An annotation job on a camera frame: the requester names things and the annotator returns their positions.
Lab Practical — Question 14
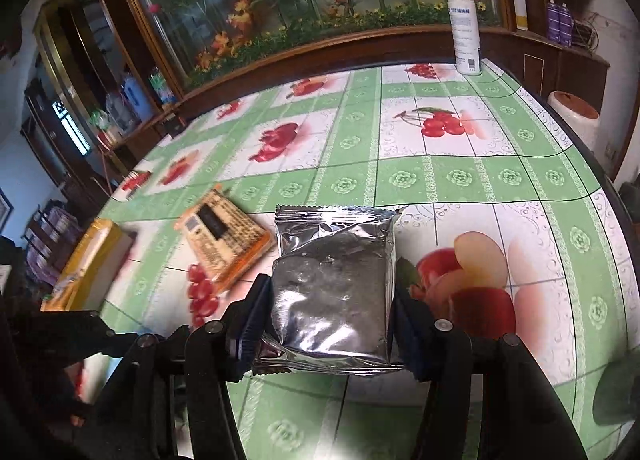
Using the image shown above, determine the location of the tan barcode cracker pack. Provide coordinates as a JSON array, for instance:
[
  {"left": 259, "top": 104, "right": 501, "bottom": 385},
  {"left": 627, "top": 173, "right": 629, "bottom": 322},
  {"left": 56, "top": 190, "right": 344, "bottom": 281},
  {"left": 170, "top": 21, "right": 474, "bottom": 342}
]
[{"left": 175, "top": 186, "right": 274, "bottom": 294}]

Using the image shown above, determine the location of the silver foil snack packet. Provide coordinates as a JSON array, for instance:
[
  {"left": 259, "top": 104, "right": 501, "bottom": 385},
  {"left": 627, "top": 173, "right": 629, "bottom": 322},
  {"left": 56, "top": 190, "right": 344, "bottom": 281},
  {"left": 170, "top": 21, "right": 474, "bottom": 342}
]
[{"left": 252, "top": 205, "right": 400, "bottom": 376}]

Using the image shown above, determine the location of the wooden chair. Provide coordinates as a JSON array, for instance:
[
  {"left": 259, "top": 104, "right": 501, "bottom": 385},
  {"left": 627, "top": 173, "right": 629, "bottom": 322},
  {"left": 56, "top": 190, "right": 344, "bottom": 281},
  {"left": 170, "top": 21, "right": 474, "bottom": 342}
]
[{"left": 23, "top": 200, "right": 82, "bottom": 287}]

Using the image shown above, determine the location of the small black jar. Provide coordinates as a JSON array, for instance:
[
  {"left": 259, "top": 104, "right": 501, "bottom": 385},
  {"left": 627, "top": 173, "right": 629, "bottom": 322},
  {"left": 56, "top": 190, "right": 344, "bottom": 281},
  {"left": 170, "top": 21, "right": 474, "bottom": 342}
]
[{"left": 160, "top": 113, "right": 188, "bottom": 138}]

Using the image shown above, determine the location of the grey thermos jug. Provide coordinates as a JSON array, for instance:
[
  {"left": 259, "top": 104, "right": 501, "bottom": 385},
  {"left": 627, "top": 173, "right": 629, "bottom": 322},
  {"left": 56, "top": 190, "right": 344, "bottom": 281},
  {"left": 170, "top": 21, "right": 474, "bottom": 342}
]
[{"left": 105, "top": 91, "right": 134, "bottom": 135}]

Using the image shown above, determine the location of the blue thermos jug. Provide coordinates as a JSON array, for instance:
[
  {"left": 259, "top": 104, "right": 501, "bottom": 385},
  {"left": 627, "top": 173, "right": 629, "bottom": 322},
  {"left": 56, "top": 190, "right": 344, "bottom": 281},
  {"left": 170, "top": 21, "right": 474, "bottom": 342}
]
[{"left": 122, "top": 72, "right": 154, "bottom": 123}]

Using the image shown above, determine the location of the white plastic bucket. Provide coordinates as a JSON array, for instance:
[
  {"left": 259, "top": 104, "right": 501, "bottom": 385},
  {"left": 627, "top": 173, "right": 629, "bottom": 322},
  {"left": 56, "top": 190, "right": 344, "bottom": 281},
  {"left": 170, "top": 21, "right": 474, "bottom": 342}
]
[{"left": 548, "top": 90, "right": 600, "bottom": 151}]

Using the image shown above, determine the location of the flower glass cabinet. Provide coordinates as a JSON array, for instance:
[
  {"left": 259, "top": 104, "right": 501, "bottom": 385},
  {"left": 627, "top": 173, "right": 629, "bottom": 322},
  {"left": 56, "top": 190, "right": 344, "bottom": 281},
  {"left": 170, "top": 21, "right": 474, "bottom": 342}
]
[{"left": 106, "top": 0, "right": 516, "bottom": 101}]

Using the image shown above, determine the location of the white spray bottle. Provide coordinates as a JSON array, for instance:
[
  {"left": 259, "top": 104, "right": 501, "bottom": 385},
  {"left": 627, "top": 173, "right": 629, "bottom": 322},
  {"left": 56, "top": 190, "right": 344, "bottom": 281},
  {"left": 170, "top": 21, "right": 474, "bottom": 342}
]
[{"left": 448, "top": 0, "right": 482, "bottom": 75}]

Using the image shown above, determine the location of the purple bottles pair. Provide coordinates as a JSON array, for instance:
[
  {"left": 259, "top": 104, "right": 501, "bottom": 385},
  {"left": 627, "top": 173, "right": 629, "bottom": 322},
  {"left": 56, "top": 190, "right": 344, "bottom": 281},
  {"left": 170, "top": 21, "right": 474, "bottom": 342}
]
[{"left": 547, "top": 0, "right": 574, "bottom": 47}]

